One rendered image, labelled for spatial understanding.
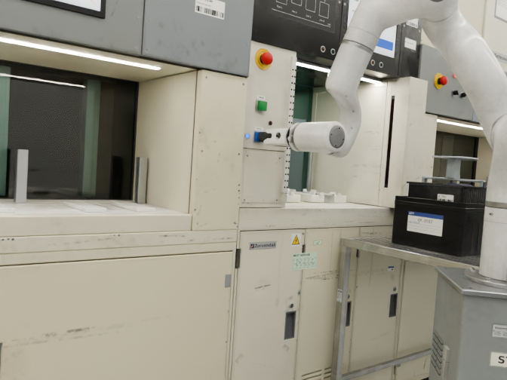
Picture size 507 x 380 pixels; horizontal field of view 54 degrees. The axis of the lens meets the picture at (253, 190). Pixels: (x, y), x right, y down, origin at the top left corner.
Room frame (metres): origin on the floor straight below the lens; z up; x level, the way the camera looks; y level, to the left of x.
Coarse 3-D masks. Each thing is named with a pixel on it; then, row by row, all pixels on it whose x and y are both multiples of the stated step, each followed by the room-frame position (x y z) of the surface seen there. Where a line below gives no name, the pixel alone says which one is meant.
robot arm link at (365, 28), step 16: (368, 0) 1.33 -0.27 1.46; (384, 0) 1.31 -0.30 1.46; (400, 0) 1.28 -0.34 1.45; (416, 0) 1.23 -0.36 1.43; (432, 0) 1.21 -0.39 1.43; (448, 0) 1.20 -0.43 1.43; (368, 16) 1.33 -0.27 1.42; (384, 16) 1.32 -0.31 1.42; (400, 16) 1.29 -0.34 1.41; (416, 16) 1.25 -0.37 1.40; (432, 16) 1.24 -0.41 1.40; (448, 16) 1.26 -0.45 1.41; (352, 32) 1.34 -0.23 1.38; (368, 32) 1.33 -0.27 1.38
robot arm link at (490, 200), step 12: (504, 120) 1.17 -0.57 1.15; (492, 132) 1.25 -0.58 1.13; (504, 132) 1.15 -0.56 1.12; (492, 144) 1.27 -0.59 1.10; (504, 144) 1.15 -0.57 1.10; (504, 156) 1.16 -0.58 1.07; (492, 168) 1.21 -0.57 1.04; (504, 168) 1.18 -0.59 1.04; (492, 180) 1.22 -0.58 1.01; (504, 180) 1.20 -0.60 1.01; (492, 192) 1.23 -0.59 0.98; (504, 192) 1.20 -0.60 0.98; (492, 204) 1.22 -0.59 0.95; (504, 204) 1.20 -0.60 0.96
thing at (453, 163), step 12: (432, 156) 1.79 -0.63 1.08; (444, 156) 1.75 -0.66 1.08; (456, 156) 1.72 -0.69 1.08; (456, 168) 1.76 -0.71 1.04; (456, 180) 1.75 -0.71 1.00; (468, 180) 1.71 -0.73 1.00; (480, 180) 1.68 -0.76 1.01; (408, 192) 1.80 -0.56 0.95; (420, 192) 1.76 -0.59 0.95; (432, 192) 1.72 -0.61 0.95; (444, 192) 1.68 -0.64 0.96; (456, 192) 1.64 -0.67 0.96; (468, 192) 1.65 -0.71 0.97; (480, 192) 1.69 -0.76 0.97
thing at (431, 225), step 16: (400, 208) 1.78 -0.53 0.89; (416, 208) 1.72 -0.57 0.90; (432, 208) 1.67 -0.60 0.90; (448, 208) 1.62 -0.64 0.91; (464, 208) 1.59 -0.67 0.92; (480, 208) 1.64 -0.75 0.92; (400, 224) 1.77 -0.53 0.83; (416, 224) 1.72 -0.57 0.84; (432, 224) 1.67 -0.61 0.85; (448, 224) 1.62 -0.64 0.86; (464, 224) 1.59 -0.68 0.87; (480, 224) 1.64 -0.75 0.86; (400, 240) 1.77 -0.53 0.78; (416, 240) 1.71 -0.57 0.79; (432, 240) 1.66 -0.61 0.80; (448, 240) 1.62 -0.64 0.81; (464, 240) 1.59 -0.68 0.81; (480, 240) 1.65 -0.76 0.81
